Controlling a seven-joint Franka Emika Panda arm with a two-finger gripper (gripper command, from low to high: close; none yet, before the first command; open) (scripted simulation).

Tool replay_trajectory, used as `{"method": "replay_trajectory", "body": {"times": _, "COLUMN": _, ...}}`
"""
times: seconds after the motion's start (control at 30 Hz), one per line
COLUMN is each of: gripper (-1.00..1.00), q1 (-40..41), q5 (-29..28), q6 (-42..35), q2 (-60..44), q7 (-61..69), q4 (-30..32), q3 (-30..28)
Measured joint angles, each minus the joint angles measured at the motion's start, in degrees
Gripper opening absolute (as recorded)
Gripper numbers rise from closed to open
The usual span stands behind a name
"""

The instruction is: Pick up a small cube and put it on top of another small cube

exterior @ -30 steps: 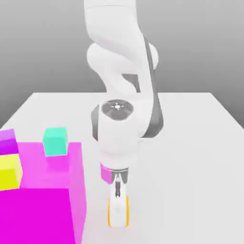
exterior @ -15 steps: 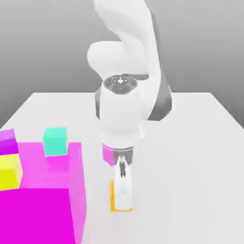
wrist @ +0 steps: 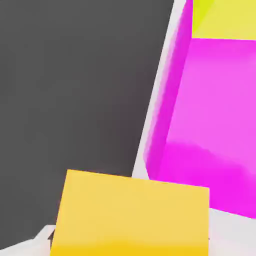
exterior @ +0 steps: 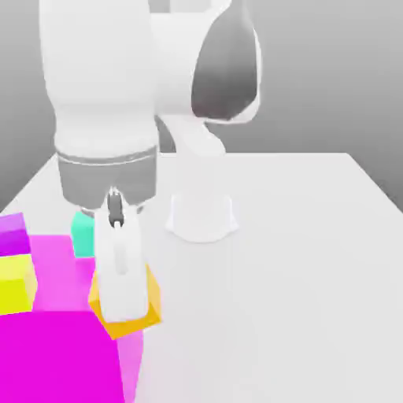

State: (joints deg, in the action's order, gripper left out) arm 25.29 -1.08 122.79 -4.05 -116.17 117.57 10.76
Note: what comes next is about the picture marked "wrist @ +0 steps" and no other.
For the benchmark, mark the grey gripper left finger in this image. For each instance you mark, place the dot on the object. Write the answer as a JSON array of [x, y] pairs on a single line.
[[38, 245]]

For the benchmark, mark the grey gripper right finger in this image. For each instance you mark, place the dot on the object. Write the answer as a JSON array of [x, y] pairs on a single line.
[[222, 247]]

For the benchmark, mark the small amber yellow cube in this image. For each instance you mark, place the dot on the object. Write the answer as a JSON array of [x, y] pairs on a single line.
[[132, 216]]

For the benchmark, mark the small lime yellow cube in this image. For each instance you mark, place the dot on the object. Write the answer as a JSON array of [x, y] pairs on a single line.
[[228, 18]]

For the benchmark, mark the large magenta box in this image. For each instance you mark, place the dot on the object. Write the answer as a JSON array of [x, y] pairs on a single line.
[[210, 112]]

